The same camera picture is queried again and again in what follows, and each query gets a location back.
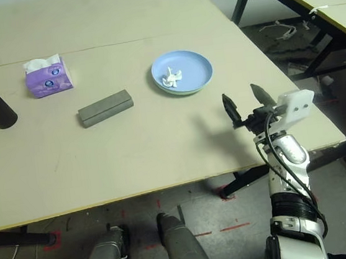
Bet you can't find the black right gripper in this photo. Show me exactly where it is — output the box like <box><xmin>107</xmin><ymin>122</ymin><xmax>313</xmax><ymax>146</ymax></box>
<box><xmin>220</xmin><ymin>80</ymin><xmax>282</xmax><ymax>137</ymax></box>

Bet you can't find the blue plate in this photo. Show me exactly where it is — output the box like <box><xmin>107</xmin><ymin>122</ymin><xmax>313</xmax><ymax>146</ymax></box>
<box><xmin>148</xmin><ymin>47</ymin><xmax>216</xmax><ymax>99</ymax></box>

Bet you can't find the white tissue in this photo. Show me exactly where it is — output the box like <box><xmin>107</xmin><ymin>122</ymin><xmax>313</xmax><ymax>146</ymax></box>
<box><xmin>159</xmin><ymin>65</ymin><xmax>185</xmax><ymax>90</ymax></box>

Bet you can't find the grey glasses case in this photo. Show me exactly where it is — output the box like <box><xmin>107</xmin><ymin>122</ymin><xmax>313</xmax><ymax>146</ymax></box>
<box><xmin>75</xmin><ymin>88</ymin><xmax>138</xmax><ymax>130</ymax></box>

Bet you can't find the grey board piece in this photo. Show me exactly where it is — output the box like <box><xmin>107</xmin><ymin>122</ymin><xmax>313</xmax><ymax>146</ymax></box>
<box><xmin>287</xmin><ymin>60</ymin><xmax>313</xmax><ymax>76</ymax></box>

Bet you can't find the black table leg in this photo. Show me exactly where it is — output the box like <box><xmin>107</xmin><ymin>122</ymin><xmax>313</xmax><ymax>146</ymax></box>
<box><xmin>0</xmin><ymin>225</ymin><xmax>57</xmax><ymax>252</ymax></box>
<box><xmin>214</xmin><ymin>130</ymin><xmax>346</xmax><ymax>202</ymax></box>

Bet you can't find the white plastic scrap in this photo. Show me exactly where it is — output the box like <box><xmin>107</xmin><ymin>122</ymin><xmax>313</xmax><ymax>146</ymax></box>
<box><xmin>257</xmin><ymin>19</ymin><xmax>284</xmax><ymax>33</ymax></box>
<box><xmin>275</xmin><ymin>26</ymin><xmax>299</xmax><ymax>42</ymax></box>

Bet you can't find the grey robot right leg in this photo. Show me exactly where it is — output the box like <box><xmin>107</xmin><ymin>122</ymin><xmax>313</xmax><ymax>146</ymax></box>
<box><xmin>156</xmin><ymin>207</ymin><xmax>212</xmax><ymax>259</ymax></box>

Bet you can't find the purple tissue pack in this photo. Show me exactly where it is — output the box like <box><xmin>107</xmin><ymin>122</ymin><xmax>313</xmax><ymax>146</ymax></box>
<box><xmin>21</xmin><ymin>52</ymin><xmax>76</xmax><ymax>101</ymax></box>

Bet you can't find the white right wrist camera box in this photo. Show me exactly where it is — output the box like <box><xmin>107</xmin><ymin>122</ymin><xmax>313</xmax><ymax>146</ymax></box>
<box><xmin>273</xmin><ymin>87</ymin><xmax>318</xmax><ymax>129</ymax></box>

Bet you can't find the white cable tie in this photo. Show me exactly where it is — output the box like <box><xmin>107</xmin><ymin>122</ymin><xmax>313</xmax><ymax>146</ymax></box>
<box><xmin>307</xmin><ymin>4</ymin><xmax>331</xmax><ymax>16</ymax></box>

